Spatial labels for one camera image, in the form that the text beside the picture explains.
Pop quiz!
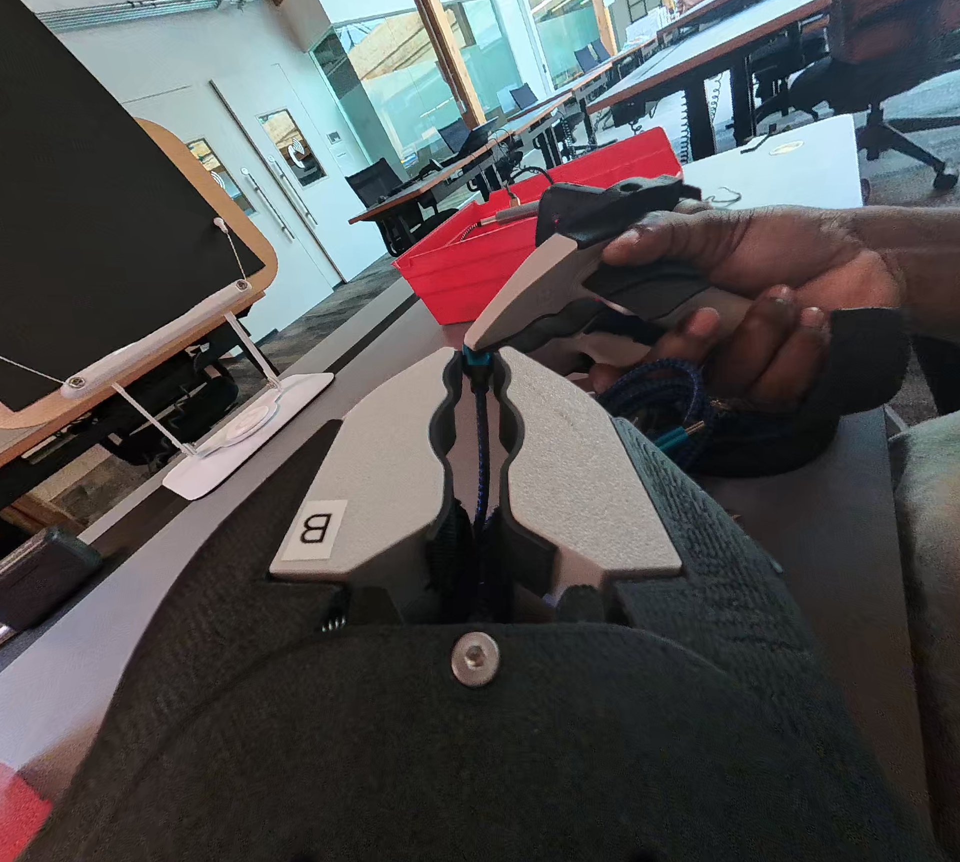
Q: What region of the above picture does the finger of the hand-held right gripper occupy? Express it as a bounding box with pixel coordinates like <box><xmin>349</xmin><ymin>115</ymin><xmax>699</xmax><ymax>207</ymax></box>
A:
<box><xmin>516</xmin><ymin>307</ymin><xmax>610</xmax><ymax>358</ymax></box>
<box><xmin>463</xmin><ymin>233</ymin><xmax>603</xmax><ymax>355</ymax></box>

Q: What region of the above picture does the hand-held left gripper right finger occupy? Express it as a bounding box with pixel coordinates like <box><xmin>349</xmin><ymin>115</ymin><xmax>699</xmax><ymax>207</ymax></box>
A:
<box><xmin>480</xmin><ymin>346</ymin><xmax>684</xmax><ymax>625</ymax></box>

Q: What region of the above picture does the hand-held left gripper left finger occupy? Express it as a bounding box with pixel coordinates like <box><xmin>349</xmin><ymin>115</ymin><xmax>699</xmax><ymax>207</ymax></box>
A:
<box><xmin>268</xmin><ymin>346</ymin><xmax>477</xmax><ymax>625</ymax></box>

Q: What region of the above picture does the blue braided cable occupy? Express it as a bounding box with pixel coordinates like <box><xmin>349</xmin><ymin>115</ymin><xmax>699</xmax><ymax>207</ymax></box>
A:
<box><xmin>459</xmin><ymin>344</ymin><xmax>755</xmax><ymax>533</ymax></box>

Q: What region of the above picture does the person's right hand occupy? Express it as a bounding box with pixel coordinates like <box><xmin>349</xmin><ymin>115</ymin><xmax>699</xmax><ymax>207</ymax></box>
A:
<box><xmin>588</xmin><ymin>205</ymin><xmax>905</xmax><ymax>407</ymax></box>

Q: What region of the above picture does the white stand with clear legs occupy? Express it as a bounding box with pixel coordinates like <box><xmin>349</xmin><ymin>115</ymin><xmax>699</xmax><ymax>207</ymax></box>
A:
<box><xmin>0</xmin><ymin>217</ymin><xmax>335</xmax><ymax>501</ymax></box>

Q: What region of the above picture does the black office chair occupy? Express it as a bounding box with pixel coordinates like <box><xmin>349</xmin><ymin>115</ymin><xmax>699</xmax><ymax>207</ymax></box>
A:
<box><xmin>97</xmin><ymin>348</ymin><xmax>241</xmax><ymax>466</ymax></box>
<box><xmin>345</xmin><ymin>157</ymin><xmax>460</xmax><ymax>257</ymax></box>
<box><xmin>787</xmin><ymin>0</ymin><xmax>960</xmax><ymax>192</ymax></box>

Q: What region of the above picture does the long grey desk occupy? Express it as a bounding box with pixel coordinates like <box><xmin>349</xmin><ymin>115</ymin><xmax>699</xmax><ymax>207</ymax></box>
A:
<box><xmin>585</xmin><ymin>0</ymin><xmax>837</xmax><ymax>162</ymax></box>

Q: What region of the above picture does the white door with window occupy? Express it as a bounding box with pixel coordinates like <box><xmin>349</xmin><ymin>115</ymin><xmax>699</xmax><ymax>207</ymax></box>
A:
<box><xmin>212</xmin><ymin>63</ymin><xmax>348</xmax><ymax>293</ymax></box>

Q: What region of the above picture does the dark grey small box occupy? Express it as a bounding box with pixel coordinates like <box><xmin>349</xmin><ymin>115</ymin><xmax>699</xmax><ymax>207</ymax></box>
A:
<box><xmin>0</xmin><ymin>526</ymin><xmax>104</xmax><ymax>646</ymax></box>

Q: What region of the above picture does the black panel with wooden frame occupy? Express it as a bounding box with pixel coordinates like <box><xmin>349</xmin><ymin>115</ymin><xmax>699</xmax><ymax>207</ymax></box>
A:
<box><xmin>0</xmin><ymin>0</ymin><xmax>279</xmax><ymax>432</ymax></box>

